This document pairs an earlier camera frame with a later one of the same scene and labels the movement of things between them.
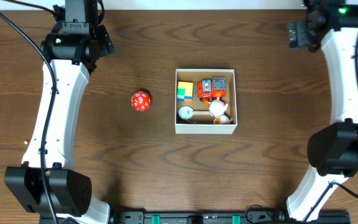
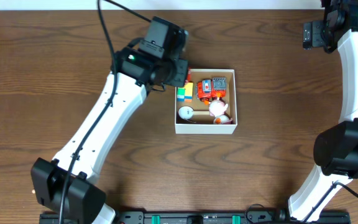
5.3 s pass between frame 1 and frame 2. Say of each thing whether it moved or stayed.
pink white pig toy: stayed
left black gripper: moved
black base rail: stayed
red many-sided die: moved
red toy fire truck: stayed
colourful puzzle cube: stayed
